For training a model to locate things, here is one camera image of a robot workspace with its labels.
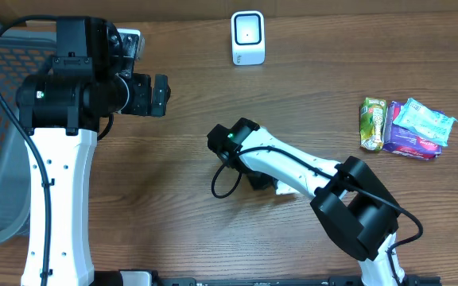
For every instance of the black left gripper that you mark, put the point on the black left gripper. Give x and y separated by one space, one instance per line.
141 85

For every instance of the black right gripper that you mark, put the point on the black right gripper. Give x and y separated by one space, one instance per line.
262 181

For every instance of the green tea drink carton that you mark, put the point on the green tea drink carton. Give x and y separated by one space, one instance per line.
372 115

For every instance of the purple snack box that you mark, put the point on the purple snack box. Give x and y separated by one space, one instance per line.
400 141

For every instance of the teal tissue packet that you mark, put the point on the teal tissue packet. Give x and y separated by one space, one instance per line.
429 124

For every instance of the white tube with gold cap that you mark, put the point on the white tube with gold cap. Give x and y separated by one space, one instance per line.
283 189

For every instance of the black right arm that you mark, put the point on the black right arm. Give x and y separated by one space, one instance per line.
353 206

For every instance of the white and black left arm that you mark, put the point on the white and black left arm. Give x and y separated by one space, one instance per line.
90 76

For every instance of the brown cardboard back panel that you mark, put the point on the brown cardboard back panel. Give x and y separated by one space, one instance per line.
186 10

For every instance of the grey plastic mesh basket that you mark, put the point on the grey plastic mesh basket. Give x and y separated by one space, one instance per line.
21 53

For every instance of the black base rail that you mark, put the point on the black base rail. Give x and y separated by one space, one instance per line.
331 281

